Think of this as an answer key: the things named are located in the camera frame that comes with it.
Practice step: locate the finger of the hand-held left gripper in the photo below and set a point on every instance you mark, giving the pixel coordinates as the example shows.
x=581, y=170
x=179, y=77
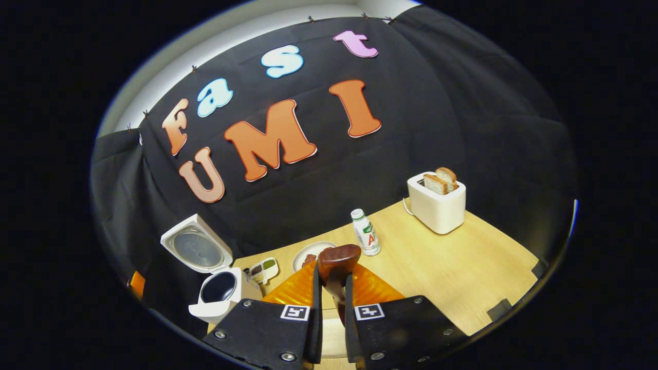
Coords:
x=137, y=285

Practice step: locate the white round plate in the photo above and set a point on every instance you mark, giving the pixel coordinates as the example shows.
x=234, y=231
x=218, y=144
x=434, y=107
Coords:
x=308, y=250

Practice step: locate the black backdrop cloth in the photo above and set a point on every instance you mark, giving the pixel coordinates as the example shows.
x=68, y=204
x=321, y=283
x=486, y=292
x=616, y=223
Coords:
x=411, y=103

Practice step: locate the white sectioned sauce dish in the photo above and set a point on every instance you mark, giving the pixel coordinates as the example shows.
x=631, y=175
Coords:
x=267, y=267

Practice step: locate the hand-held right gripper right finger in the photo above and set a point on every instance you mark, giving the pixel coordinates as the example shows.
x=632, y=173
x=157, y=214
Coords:
x=406, y=329

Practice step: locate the red meat piece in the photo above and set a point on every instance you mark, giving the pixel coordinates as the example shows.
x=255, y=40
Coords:
x=310, y=260

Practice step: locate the small white milk bottle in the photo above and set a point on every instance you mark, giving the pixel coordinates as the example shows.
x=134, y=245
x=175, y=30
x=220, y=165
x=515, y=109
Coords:
x=366, y=236

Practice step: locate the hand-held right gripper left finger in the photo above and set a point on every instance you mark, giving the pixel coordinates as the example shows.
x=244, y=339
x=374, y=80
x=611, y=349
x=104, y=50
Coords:
x=262, y=329

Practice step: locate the brown wooden spoon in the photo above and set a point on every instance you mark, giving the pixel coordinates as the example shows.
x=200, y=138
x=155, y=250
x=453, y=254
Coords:
x=336, y=262

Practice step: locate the black tape piece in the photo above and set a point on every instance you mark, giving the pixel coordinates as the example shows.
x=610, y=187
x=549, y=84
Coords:
x=540, y=268
x=499, y=309

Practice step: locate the white rice cooker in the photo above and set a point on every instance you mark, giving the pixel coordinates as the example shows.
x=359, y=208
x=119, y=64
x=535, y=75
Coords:
x=195, y=246

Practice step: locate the toast bread slice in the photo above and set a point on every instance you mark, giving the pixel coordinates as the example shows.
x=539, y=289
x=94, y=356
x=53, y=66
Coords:
x=435, y=184
x=447, y=176

